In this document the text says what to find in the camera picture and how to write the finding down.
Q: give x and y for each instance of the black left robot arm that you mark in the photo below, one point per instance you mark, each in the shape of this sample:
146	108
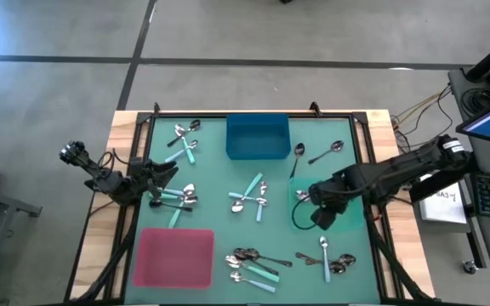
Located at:
100	172

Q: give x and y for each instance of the white paper sheet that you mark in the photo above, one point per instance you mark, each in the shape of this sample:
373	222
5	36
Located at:
442	204

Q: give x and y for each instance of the black frame clamp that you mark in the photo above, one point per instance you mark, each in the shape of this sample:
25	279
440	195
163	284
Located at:
156	108
314	108

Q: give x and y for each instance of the translucent teal plastic bin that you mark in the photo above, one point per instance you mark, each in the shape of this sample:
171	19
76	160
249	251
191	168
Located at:
351	219

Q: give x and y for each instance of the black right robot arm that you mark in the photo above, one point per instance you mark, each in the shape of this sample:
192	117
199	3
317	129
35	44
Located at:
398	170

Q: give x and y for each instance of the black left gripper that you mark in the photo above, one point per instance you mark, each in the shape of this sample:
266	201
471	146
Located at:
140	178

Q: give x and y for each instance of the grey side table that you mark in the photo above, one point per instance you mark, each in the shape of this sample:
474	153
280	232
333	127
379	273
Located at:
15	206

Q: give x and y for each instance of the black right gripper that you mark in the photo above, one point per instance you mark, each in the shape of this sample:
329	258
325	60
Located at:
326	195

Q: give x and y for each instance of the black metal table frame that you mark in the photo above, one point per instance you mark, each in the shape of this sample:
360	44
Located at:
142	117

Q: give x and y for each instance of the blue plastic bin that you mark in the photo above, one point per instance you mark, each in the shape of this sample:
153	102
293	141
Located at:
258	138

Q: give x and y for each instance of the caster wheel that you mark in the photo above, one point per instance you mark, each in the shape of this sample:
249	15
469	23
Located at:
470	267

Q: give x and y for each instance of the pink plastic bin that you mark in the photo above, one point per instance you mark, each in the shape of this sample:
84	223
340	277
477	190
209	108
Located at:
172	259

